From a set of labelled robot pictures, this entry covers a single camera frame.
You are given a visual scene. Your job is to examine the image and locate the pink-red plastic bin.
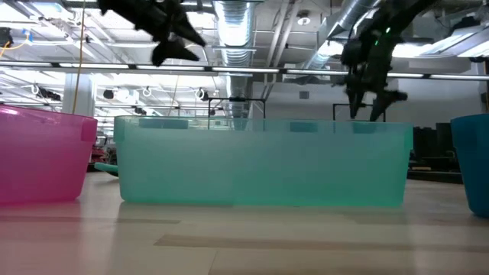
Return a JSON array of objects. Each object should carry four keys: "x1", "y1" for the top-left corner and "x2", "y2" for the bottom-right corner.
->
[{"x1": 0, "y1": 105, "x2": 99, "y2": 205}]

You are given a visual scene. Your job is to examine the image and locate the black reel with yellow cord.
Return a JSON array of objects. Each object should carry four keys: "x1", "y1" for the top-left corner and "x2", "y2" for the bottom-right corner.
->
[{"x1": 0, "y1": 26, "x2": 15, "y2": 49}]

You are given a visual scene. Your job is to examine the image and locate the long ceiling light strip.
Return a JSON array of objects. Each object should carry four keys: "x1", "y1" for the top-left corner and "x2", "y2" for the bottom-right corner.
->
[{"x1": 0, "y1": 60, "x2": 489, "y2": 82}]

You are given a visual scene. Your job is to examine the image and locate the teal translucent plastic bin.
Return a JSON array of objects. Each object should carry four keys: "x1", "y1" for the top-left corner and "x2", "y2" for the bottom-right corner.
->
[{"x1": 113, "y1": 115, "x2": 415, "y2": 209}]

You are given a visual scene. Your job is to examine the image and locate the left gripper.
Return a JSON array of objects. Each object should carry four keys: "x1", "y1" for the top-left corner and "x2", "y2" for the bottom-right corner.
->
[{"x1": 97, "y1": 0, "x2": 207, "y2": 67}]

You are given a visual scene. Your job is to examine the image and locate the dark background furniture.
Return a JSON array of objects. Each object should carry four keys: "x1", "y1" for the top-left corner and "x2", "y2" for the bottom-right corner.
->
[{"x1": 407, "y1": 121, "x2": 464, "y2": 185}]

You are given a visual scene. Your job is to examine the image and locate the white pillar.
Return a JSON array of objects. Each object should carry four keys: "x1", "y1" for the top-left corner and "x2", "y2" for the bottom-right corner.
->
[{"x1": 62, "y1": 72, "x2": 96, "y2": 118}]

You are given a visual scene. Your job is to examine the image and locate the blue plastic bin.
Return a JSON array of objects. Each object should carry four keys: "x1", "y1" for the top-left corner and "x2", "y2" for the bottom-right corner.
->
[{"x1": 449, "y1": 113, "x2": 489, "y2": 219}]

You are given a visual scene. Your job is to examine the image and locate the teal-handled silver spoon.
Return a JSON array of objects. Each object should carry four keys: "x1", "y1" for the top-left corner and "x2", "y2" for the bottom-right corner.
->
[{"x1": 94, "y1": 162, "x2": 120, "y2": 178}]

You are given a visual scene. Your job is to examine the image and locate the black metal rig frame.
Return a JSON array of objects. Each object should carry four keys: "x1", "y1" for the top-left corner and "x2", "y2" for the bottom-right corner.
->
[
  {"x1": 332, "y1": 102, "x2": 387, "y2": 123},
  {"x1": 207, "y1": 96, "x2": 267, "y2": 120}
]

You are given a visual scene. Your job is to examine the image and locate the smooth silver air duct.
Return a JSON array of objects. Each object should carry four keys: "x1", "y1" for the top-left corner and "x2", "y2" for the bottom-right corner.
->
[{"x1": 305, "y1": 0, "x2": 383, "y2": 72}]

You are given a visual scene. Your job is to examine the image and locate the bright ceiling light panel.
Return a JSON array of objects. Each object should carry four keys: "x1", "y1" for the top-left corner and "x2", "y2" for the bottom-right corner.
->
[{"x1": 317, "y1": 25, "x2": 489, "y2": 59}]

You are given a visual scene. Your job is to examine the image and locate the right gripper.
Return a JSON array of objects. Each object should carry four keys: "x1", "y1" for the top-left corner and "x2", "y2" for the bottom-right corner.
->
[{"x1": 339, "y1": 29, "x2": 409, "y2": 122}]

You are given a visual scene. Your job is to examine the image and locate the yellow hanging cable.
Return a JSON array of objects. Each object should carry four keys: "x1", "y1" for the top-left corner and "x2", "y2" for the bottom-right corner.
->
[{"x1": 71, "y1": 0, "x2": 87, "y2": 115}]

